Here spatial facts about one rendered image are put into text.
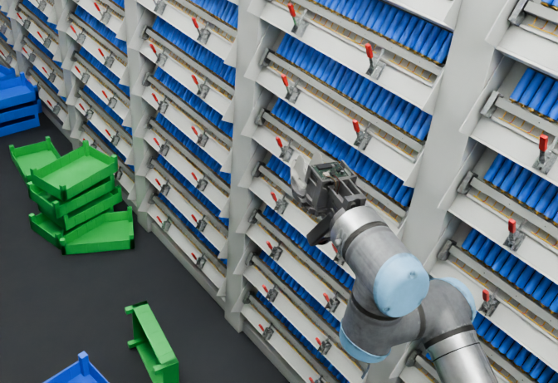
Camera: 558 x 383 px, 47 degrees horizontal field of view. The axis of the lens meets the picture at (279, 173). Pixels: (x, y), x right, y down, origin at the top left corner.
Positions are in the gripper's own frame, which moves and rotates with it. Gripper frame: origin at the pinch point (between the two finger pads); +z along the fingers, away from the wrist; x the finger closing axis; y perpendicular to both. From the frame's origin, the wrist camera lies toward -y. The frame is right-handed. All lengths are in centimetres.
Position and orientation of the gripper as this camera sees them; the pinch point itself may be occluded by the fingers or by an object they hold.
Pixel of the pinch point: (296, 167)
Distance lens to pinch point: 122.1
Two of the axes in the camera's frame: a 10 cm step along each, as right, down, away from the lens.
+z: -4.2, -5.7, 7.0
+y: 1.6, -8.1, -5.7
